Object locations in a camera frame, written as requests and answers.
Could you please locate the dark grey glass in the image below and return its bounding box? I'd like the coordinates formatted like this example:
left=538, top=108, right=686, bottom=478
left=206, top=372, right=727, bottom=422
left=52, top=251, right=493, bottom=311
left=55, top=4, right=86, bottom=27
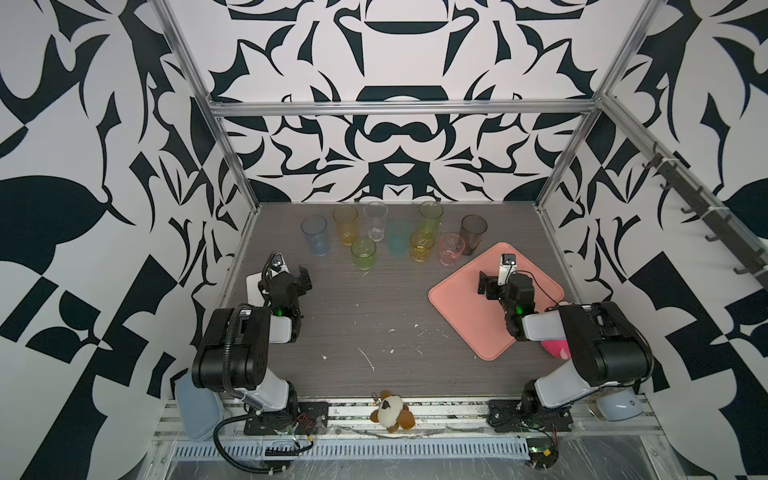
left=459, top=214, right=488, bottom=256

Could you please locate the light blue computer mouse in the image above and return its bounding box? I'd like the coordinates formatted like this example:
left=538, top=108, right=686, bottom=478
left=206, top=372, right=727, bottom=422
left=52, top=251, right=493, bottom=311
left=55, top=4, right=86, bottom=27
left=587, top=389, right=644, bottom=422

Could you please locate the teal translucent glass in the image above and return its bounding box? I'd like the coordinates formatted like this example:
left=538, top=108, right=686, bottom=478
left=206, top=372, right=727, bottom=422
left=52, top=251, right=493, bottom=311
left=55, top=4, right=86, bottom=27
left=386, top=220, right=412, bottom=257

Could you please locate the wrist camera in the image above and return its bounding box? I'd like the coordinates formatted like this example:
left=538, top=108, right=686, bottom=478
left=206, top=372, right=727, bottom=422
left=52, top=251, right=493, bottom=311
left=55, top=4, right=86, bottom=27
left=497, top=253, right=517, bottom=286
left=262, top=251, right=289, bottom=278

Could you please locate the brown white plush toy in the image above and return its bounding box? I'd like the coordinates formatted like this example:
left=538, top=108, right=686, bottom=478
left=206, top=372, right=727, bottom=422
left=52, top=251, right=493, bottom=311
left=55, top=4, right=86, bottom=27
left=369, top=390, right=416, bottom=433

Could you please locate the orange translucent glass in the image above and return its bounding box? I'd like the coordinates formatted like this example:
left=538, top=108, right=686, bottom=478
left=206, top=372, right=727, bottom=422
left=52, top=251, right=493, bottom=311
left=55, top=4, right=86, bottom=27
left=333, top=204, right=359, bottom=247

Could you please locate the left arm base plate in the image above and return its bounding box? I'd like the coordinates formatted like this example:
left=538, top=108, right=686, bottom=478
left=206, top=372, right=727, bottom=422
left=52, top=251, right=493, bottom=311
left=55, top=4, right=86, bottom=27
left=243, top=401, right=330, bottom=436

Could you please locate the black hook rail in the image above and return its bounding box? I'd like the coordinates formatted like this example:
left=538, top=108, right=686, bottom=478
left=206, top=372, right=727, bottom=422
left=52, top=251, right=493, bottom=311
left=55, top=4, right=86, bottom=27
left=643, top=141, right=767, bottom=290

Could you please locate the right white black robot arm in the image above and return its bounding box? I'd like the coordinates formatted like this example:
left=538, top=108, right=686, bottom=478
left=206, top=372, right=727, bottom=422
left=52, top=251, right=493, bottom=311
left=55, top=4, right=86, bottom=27
left=478, top=272, right=654, bottom=420

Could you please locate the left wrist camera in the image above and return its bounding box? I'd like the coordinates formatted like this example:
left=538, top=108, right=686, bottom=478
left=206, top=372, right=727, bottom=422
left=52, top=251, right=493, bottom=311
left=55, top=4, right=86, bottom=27
left=262, top=251, right=289, bottom=278

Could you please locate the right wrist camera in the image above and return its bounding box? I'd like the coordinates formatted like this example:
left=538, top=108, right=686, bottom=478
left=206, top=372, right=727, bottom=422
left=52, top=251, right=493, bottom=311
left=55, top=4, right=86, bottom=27
left=497, top=253, right=517, bottom=286

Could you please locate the pink rectangular tray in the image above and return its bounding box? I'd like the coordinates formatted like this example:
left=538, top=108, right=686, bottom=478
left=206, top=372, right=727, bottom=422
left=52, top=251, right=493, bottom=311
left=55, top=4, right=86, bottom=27
left=428, top=242, right=565, bottom=361

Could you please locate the short green glass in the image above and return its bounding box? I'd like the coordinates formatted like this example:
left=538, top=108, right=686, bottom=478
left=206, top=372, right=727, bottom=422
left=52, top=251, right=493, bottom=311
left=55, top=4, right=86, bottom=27
left=350, top=237, right=377, bottom=271

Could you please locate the blue translucent glass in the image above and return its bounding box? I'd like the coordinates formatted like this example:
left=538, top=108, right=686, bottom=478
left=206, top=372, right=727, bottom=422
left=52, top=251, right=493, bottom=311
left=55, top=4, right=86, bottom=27
left=300, top=215, right=330, bottom=257

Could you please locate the pink pig plush toy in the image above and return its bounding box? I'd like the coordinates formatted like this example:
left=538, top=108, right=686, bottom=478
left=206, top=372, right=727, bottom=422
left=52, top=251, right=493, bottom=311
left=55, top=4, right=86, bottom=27
left=541, top=340, right=571, bottom=361

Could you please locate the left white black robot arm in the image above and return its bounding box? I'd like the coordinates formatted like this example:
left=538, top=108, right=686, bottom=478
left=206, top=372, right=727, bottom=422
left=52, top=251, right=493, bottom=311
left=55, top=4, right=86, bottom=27
left=191, top=265, right=312, bottom=416

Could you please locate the pink glass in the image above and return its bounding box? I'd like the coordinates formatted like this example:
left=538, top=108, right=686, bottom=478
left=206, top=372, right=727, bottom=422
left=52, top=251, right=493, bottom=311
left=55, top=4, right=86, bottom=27
left=438, top=233, right=466, bottom=267

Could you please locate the white box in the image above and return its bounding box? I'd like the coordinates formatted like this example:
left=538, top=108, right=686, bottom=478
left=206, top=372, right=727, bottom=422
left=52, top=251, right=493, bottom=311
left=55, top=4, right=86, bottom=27
left=245, top=273, right=264, bottom=307

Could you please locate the green lit circuit board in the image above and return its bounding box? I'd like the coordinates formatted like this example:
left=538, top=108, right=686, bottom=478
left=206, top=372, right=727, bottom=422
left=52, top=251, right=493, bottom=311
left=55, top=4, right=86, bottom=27
left=526, top=438, right=559, bottom=471

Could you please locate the clear glass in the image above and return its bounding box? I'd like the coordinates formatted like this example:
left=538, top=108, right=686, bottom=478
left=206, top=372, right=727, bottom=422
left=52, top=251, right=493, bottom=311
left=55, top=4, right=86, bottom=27
left=363, top=201, right=388, bottom=242

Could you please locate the yellow glass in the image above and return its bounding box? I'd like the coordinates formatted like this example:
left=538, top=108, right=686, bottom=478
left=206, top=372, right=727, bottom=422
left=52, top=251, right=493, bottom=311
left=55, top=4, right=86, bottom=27
left=410, top=229, right=436, bottom=263

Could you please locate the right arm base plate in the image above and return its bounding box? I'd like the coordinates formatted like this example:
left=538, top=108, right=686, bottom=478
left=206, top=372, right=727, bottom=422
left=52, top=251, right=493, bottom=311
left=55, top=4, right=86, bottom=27
left=486, top=399, right=573, bottom=433

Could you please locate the tall green glass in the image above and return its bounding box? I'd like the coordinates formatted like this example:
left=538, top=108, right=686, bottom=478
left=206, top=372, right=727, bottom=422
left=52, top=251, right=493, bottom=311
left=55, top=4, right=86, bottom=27
left=418, top=201, right=444, bottom=234

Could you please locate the white cable duct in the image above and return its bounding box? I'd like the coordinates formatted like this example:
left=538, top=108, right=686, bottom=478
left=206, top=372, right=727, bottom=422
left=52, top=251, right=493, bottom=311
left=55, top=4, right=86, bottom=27
left=173, top=437, right=532, bottom=462

